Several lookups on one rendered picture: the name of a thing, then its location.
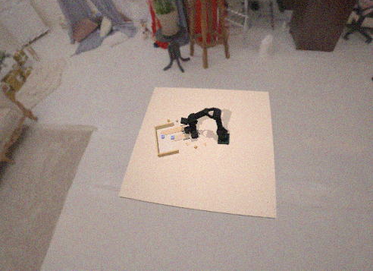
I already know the tan u-shaped wall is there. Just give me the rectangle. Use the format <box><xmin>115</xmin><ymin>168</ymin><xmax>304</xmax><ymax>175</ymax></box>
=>
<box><xmin>154</xmin><ymin>121</ymin><xmax>179</xmax><ymax>158</ymax></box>

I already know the tan strip with blue dots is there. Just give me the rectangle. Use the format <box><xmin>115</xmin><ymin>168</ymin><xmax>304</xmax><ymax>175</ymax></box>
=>
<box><xmin>176</xmin><ymin>132</ymin><xmax>191</xmax><ymax>140</ymax></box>

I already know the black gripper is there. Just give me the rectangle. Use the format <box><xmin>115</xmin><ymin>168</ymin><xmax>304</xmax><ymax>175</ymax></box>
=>
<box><xmin>190</xmin><ymin>126</ymin><xmax>199</xmax><ymax>139</ymax></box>

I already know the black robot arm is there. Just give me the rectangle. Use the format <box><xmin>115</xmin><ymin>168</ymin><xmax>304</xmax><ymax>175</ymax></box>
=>
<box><xmin>180</xmin><ymin>107</ymin><xmax>227</xmax><ymax>142</ymax></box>

